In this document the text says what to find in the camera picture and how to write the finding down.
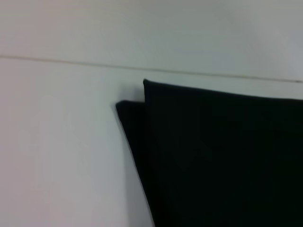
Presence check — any black shirt with FREE print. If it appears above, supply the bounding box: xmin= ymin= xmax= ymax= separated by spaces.
xmin=115 ymin=79 xmax=303 ymax=227

